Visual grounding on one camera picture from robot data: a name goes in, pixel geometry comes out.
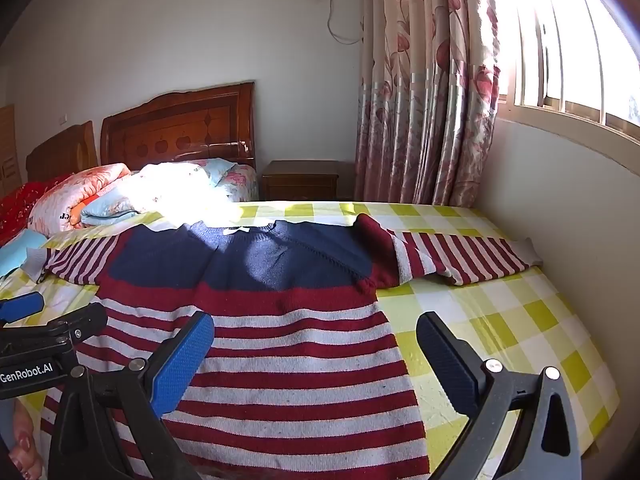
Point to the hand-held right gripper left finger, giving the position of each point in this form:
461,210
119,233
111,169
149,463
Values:
180,360

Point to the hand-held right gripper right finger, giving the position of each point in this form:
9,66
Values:
450,360

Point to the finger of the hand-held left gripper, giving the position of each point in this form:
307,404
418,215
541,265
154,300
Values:
20,306
75,327

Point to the red white striped navy sweater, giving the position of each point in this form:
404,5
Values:
300,360

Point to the person's left hand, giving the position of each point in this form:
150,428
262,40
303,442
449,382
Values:
25,445

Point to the light blue cloth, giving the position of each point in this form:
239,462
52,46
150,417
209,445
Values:
17,252

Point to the yellow white checked bed sheet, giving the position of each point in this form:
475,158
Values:
500,320

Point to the red patterned blanket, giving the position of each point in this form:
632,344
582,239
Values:
15,210

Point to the orange floral folded quilt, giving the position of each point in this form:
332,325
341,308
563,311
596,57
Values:
65,200

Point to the small wooden headboard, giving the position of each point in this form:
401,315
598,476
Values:
60,155

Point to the wooden wardrobe door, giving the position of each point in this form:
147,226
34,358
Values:
7,150

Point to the white blue floral quilt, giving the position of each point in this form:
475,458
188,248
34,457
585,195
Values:
170,185

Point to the wooden nightstand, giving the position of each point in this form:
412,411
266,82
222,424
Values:
305,180

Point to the large wooden headboard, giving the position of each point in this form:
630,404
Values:
190,125

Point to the pink floral curtain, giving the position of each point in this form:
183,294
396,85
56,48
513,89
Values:
425,85

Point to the barred window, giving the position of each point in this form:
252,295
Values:
565,35

